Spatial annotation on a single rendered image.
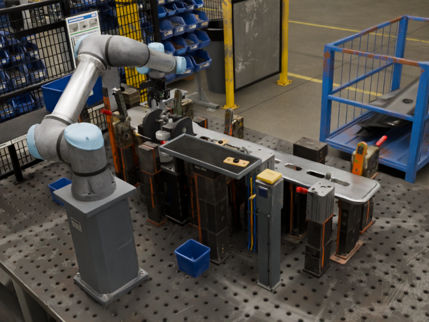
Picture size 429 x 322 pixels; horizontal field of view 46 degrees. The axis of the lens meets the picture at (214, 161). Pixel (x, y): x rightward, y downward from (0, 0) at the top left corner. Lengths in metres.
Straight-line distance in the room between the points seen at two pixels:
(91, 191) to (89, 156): 0.13
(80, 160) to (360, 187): 1.00
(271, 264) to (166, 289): 0.40
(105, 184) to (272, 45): 4.12
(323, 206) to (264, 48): 3.89
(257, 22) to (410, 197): 3.29
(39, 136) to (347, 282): 1.20
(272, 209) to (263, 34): 3.93
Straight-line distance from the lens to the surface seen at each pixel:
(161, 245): 2.13
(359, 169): 2.03
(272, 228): 1.72
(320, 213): 1.78
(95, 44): 1.94
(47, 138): 1.73
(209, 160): 1.75
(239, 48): 5.18
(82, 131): 1.67
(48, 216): 2.46
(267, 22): 5.49
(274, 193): 1.65
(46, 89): 2.68
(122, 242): 1.83
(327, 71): 3.92
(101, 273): 1.86
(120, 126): 2.38
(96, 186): 1.70
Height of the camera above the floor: 1.98
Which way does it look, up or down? 28 degrees down
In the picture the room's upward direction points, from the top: 3 degrees counter-clockwise
